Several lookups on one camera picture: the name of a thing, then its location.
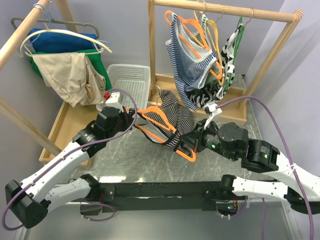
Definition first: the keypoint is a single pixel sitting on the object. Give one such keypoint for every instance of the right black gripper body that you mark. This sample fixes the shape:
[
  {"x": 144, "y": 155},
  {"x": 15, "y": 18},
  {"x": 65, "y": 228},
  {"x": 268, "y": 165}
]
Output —
[{"x": 209, "y": 138}]

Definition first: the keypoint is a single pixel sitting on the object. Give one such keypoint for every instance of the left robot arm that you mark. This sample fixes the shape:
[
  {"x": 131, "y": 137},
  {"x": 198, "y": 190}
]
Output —
[{"x": 31, "y": 200}]

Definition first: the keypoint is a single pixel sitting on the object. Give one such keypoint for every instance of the beige cloth garment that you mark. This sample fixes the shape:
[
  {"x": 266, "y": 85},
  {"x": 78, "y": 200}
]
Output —
[{"x": 72, "y": 76}]

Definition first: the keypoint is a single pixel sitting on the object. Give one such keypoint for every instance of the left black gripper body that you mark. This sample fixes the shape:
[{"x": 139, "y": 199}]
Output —
[{"x": 122, "y": 123}]

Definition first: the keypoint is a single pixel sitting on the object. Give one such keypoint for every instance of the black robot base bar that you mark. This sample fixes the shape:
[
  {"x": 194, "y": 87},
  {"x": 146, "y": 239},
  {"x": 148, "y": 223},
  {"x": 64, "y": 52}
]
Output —
[{"x": 142, "y": 196}]

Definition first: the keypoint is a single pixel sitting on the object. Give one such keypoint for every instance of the grey hanger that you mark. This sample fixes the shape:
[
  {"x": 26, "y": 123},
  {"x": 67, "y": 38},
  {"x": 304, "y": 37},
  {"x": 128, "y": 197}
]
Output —
[{"x": 61, "y": 22}]

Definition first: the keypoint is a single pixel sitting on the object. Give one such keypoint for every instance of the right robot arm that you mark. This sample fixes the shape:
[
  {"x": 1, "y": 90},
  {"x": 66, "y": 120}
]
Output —
[{"x": 291, "y": 183}]

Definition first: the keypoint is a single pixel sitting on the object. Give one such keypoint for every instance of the orange plastic hanger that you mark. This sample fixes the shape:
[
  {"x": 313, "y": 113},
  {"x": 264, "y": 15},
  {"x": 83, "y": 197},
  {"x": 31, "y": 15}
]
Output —
[{"x": 162, "y": 130}]

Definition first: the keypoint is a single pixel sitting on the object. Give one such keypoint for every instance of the cream white hanger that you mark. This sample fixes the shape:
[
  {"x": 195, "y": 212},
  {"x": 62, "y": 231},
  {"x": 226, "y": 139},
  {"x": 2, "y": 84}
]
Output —
[{"x": 24, "y": 50}]

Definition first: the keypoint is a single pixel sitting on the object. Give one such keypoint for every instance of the green hanger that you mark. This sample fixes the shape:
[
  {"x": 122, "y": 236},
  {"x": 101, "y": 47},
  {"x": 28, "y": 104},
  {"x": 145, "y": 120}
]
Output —
[{"x": 230, "y": 49}]

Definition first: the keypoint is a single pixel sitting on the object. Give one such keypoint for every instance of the white perforated plastic basket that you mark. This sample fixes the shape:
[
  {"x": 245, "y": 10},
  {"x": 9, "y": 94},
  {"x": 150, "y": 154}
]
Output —
[{"x": 132, "y": 78}]

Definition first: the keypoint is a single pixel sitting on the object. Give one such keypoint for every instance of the yellow hanger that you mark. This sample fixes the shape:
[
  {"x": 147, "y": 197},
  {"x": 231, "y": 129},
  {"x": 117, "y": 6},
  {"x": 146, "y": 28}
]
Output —
[{"x": 215, "y": 45}]

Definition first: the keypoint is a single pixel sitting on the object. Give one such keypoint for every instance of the left wooden clothes rack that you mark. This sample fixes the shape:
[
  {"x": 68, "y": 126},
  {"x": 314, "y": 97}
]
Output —
[{"x": 23, "y": 92}]

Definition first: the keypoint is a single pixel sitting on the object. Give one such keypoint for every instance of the blue folded garment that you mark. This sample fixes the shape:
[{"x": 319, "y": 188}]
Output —
[{"x": 55, "y": 43}]

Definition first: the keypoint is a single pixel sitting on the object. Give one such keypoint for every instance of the wooden clothes rack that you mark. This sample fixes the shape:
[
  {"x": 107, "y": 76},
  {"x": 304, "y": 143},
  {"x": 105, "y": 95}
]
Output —
[
  {"x": 234, "y": 102},
  {"x": 23, "y": 92}
]

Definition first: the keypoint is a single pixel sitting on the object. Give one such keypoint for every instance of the blue white striped tank top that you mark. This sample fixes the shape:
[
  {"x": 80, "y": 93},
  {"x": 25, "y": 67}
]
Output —
[{"x": 190, "y": 62}]

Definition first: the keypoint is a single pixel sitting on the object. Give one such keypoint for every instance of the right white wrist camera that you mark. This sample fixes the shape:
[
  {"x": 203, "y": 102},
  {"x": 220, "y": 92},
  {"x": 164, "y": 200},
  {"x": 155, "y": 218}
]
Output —
[{"x": 213, "y": 113}]

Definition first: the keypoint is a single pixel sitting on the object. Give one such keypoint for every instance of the dark striped tank top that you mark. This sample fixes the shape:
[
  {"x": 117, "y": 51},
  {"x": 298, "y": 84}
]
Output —
[{"x": 172, "y": 117}]

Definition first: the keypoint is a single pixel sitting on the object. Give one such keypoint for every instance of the green garment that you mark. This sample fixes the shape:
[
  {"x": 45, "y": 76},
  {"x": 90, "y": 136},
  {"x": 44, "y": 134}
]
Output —
[{"x": 93, "y": 56}]

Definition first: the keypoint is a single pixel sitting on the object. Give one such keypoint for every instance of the right wooden clothes rack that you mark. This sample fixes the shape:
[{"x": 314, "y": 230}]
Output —
[{"x": 234, "y": 102}]

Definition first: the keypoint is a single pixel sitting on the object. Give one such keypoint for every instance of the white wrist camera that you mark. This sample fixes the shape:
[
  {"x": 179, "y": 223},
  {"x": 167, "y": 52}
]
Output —
[
  {"x": 213, "y": 113},
  {"x": 115, "y": 100}
]

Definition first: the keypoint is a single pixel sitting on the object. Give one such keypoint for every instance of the aluminium rail frame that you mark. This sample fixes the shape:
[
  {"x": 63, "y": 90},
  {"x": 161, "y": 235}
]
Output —
[{"x": 83, "y": 186}]

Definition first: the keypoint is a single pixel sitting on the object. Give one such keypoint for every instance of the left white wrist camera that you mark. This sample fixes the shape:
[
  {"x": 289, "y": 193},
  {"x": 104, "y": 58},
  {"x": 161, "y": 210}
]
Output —
[{"x": 115, "y": 100}]

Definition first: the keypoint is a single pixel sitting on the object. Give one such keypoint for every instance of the light blue wire hanger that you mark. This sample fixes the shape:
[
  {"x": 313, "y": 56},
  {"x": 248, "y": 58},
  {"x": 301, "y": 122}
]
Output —
[{"x": 47, "y": 16}]

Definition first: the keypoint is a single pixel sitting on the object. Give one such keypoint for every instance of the black white zebra garment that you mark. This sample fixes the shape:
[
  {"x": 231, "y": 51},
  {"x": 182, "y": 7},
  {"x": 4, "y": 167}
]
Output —
[{"x": 211, "y": 90}]

